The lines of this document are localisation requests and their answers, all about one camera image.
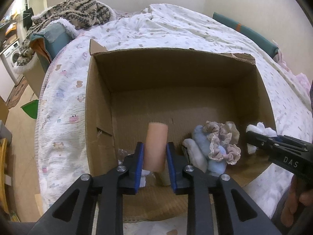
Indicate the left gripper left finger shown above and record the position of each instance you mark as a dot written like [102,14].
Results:
[90,204]

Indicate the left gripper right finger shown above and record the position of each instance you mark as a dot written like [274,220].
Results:
[215,201]

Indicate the crinkled plastic label packet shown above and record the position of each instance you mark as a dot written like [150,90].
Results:
[134,164]

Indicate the light blue plush fish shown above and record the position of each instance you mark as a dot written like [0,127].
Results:
[198,153]

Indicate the tan foam cylinder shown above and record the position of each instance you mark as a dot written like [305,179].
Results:
[155,147]

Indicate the white cloth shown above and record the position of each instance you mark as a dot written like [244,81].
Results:
[258,129]

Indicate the beige lace scrunchie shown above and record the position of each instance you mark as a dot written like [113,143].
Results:
[225,135]

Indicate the person right hand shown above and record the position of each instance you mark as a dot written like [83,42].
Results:
[292,202]

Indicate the white patterned bed quilt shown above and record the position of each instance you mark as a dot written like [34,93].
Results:
[60,129]

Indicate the brown cardboard box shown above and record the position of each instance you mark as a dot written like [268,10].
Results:
[126,89]

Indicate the green dustpan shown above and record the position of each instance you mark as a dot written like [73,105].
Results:
[31,108]

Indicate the teal headboard cushion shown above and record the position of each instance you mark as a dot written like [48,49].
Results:
[270,48]

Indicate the teal fleece cushion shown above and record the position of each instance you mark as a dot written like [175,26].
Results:
[49,41]

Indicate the white washing machine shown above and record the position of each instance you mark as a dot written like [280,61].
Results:
[9,58]

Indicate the patterned knit blanket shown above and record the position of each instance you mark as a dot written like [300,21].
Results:
[77,14]

